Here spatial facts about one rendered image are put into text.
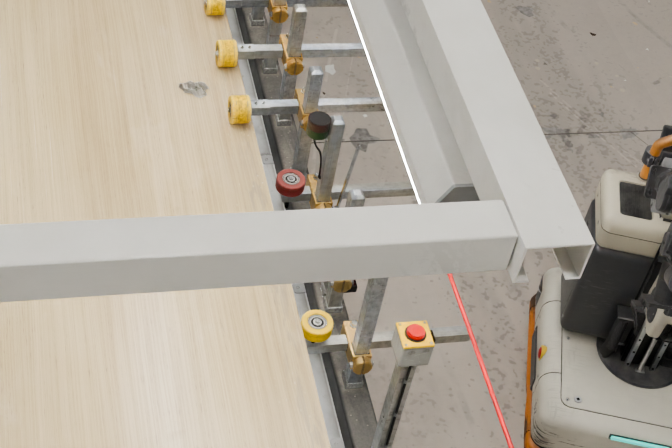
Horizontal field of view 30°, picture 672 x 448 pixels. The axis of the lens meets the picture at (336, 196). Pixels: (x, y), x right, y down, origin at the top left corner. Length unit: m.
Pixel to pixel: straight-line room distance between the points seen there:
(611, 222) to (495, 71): 2.40
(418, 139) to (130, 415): 1.62
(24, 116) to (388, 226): 2.49
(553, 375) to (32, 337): 1.69
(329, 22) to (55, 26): 1.91
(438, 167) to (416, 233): 0.21
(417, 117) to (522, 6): 4.49
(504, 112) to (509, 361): 3.07
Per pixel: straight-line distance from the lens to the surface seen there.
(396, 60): 1.48
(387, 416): 2.90
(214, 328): 3.05
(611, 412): 3.95
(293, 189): 3.39
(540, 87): 5.44
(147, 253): 1.09
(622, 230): 3.74
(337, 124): 3.23
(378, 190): 3.50
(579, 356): 4.05
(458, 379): 4.23
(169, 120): 3.56
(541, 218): 1.19
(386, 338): 3.19
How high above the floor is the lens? 3.27
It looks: 44 degrees down
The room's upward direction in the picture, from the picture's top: 12 degrees clockwise
